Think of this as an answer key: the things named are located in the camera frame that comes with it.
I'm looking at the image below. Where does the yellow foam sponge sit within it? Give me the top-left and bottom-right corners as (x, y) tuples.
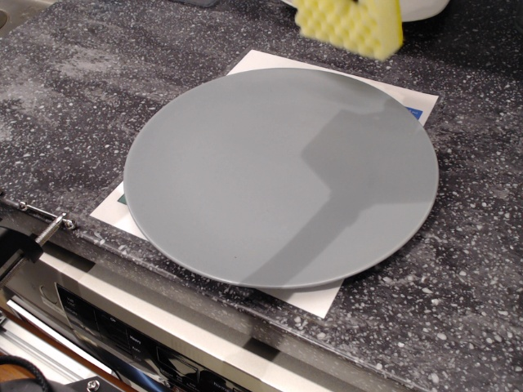
(293, 0), (404, 61)

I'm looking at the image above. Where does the grey round plate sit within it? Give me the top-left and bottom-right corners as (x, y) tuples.
(123, 68), (439, 288)

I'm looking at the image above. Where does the stainless dishwasher control panel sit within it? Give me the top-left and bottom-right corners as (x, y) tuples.
(6, 253), (328, 391)

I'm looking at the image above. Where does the white appliance with handle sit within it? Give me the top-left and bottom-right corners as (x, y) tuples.
(284, 1), (449, 27)

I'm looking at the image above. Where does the black bracket with screw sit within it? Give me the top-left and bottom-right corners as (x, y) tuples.
(66, 376), (123, 392)

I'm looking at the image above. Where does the black cable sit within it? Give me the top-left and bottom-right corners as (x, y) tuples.
(0, 354), (52, 392)

